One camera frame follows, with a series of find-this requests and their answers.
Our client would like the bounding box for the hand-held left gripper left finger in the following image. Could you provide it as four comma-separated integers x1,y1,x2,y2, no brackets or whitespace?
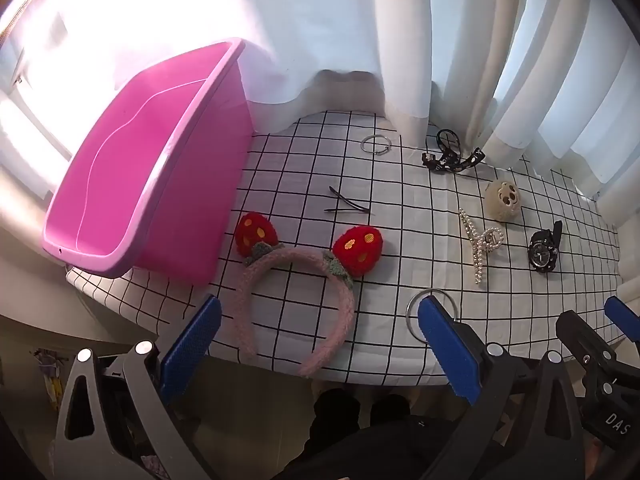
54,294,223,480

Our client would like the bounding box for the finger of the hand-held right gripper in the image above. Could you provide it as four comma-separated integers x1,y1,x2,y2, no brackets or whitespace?
556,310,627,401
604,296,640,346

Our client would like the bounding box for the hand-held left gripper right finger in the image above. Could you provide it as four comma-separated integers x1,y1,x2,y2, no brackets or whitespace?
416,296,586,480

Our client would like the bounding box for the large silver bangle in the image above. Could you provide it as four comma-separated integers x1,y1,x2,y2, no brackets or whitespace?
406,288,458,345

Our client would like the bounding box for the black wristwatch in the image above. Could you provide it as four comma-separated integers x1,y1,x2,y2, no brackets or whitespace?
528,220,564,275

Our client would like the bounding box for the pearl hair claw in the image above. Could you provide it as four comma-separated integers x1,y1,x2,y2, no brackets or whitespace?
459,208,505,286

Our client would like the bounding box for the pink strawberry plush headband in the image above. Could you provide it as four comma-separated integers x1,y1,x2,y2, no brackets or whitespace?
234,212,385,378

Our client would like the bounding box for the beige round hair claw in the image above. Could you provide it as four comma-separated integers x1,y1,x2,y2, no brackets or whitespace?
484,179,523,222

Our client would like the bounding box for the pink plastic bin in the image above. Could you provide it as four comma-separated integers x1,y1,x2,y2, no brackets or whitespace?
41,37,253,286

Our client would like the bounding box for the dim shelf clutter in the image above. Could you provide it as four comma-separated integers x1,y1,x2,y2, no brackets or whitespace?
30,347,66,406

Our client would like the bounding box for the white curtain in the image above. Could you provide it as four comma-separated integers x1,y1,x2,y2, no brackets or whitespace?
0,0,640,201

